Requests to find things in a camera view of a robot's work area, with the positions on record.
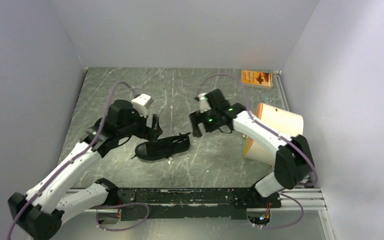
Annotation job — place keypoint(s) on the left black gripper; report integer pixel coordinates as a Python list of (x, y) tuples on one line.
[(144, 132)]

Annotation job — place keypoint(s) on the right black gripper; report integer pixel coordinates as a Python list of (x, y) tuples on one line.
[(197, 117)]

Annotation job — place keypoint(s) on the black canvas shoe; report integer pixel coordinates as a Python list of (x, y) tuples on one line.
[(163, 148)]

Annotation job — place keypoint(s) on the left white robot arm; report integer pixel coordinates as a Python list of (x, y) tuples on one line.
[(43, 209)]

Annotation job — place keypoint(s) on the orange book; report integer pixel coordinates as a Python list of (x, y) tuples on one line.
[(256, 79)]

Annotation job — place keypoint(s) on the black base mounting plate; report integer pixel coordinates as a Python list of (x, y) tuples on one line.
[(131, 213)]

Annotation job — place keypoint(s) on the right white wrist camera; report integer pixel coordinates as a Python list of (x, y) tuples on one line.
[(203, 103)]

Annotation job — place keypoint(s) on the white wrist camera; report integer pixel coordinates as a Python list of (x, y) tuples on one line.
[(203, 103), (142, 103)]

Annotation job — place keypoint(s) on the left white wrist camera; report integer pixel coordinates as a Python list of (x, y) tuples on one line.
[(142, 103)]

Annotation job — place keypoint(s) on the aluminium frame rail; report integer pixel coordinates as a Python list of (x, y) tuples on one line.
[(298, 200)]

